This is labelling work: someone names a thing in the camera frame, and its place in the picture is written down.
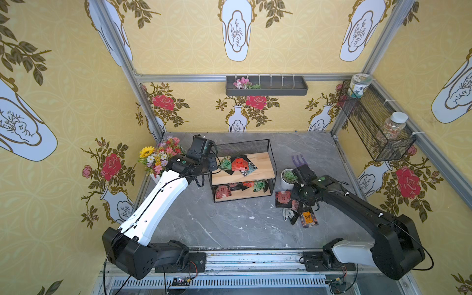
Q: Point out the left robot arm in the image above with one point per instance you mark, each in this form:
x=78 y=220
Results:
x=129 y=247

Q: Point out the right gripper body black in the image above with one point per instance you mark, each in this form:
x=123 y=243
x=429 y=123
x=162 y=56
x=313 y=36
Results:
x=302 y=170

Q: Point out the dark wall tray shelf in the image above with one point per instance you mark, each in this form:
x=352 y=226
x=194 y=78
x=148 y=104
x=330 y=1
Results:
x=271 y=85

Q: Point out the green tea bag lower shelf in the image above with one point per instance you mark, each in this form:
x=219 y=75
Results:
x=261 y=185

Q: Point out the red tea bag lower shelf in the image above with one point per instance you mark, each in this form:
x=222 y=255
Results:
x=222 y=191

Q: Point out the purple garden fork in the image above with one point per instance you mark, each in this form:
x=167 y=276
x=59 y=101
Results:
x=299 y=160

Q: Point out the flower bouquet white fence planter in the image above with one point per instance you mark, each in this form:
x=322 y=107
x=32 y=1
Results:
x=155 y=159

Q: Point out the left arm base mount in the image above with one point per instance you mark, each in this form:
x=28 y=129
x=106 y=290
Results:
x=196 y=264

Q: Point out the small succulent white pot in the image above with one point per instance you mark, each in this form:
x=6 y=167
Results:
x=288 y=179

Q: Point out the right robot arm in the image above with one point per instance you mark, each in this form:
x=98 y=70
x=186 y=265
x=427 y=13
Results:
x=397 y=248

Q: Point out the black wire wall basket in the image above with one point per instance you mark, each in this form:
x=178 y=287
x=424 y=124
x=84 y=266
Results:
x=368 y=115

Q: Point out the aluminium rail front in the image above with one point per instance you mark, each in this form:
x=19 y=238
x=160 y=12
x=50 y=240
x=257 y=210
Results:
x=218 y=262

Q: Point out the black red tea bag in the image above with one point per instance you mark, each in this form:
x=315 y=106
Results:
x=240 y=163

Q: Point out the pink flowers in tray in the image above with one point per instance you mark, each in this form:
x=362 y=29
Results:
x=245 y=83

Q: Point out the jasmine green tea bag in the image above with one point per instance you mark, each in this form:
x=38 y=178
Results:
x=251 y=168

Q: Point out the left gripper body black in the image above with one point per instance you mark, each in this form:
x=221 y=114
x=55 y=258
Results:
x=212 y=162

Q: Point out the orange label tea bag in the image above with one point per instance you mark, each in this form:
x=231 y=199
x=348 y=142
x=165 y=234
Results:
x=308 y=219

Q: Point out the red earl grey tea bag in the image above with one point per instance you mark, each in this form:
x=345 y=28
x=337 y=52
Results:
x=294 y=205

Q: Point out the green grape oolong tea bag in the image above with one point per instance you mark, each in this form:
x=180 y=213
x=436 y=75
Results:
x=226 y=163

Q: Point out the black wire two-tier shelf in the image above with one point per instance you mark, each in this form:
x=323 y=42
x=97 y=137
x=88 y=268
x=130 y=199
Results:
x=258 y=152

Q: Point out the green label jar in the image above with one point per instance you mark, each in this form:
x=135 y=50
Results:
x=358 y=85

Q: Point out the small circuit board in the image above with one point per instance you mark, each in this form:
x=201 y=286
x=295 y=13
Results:
x=181 y=281

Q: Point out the silver black tea bag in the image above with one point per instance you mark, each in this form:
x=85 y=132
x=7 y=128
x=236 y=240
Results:
x=290 y=215

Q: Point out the glass jar white lid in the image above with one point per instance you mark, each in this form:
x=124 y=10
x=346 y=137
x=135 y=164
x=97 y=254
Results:
x=394 y=125

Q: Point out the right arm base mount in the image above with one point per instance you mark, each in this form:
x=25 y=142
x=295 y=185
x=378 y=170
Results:
x=318 y=261

